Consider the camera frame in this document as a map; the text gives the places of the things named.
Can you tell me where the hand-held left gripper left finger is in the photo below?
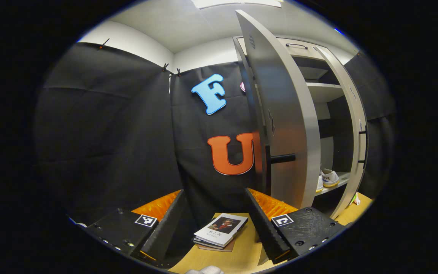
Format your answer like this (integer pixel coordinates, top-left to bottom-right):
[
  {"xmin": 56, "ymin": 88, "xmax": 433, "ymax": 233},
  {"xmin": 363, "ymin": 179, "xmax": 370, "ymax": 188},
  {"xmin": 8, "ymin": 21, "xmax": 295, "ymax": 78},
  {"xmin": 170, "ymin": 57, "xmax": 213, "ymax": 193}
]
[{"xmin": 84, "ymin": 189, "xmax": 186, "ymax": 267}]

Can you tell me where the grey cabinet door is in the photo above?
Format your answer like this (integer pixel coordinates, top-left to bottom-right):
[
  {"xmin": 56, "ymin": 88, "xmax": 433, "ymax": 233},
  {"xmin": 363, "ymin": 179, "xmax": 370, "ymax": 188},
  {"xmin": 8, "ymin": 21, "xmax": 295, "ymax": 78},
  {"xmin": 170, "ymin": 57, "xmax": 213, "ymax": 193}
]
[
  {"xmin": 313, "ymin": 46, "xmax": 368, "ymax": 220},
  {"xmin": 233, "ymin": 10, "xmax": 321, "ymax": 210}
]

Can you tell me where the black door handle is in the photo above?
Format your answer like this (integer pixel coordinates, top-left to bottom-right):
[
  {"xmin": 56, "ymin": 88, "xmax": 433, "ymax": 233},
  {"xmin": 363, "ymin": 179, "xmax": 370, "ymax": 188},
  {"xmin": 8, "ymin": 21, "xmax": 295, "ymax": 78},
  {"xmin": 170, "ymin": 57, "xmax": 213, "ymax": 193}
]
[
  {"xmin": 270, "ymin": 154, "xmax": 296, "ymax": 164},
  {"xmin": 358, "ymin": 129, "xmax": 368, "ymax": 165}
]

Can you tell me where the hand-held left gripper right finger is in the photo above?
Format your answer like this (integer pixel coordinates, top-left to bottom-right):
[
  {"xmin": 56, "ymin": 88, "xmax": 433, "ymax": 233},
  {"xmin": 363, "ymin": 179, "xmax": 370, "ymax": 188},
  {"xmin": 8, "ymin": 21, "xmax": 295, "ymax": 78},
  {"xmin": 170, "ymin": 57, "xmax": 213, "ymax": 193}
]
[{"xmin": 245, "ymin": 187, "xmax": 347, "ymax": 264}]

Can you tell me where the black spine book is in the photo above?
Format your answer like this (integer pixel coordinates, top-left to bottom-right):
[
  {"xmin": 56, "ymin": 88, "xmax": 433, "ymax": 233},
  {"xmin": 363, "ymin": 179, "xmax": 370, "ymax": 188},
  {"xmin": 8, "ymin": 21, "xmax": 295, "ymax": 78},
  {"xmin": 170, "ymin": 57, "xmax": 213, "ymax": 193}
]
[{"xmin": 192, "ymin": 212, "xmax": 249, "ymax": 250}]

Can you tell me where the grey shoe cabinet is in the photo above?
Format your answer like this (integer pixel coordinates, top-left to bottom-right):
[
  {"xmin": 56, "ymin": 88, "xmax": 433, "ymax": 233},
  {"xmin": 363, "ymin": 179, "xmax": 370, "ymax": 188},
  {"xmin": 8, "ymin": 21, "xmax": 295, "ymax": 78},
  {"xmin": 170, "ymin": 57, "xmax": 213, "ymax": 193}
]
[{"xmin": 233, "ymin": 36, "xmax": 356, "ymax": 217}]

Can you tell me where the grey cabinet drawer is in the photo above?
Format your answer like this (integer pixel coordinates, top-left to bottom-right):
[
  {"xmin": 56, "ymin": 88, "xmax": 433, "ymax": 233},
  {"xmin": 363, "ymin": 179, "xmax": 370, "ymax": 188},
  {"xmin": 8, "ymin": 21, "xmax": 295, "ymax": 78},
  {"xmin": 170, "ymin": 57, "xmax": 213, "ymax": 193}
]
[{"xmin": 274, "ymin": 37, "xmax": 326, "ymax": 59}]

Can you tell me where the black backdrop cloth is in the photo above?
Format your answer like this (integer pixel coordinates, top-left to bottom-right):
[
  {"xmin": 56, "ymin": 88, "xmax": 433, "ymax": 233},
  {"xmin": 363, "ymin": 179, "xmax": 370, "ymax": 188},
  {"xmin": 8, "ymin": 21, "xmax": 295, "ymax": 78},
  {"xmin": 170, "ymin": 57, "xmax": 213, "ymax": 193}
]
[
  {"xmin": 170, "ymin": 61, "xmax": 269, "ymax": 244},
  {"xmin": 35, "ymin": 43, "xmax": 183, "ymax": 229}
]

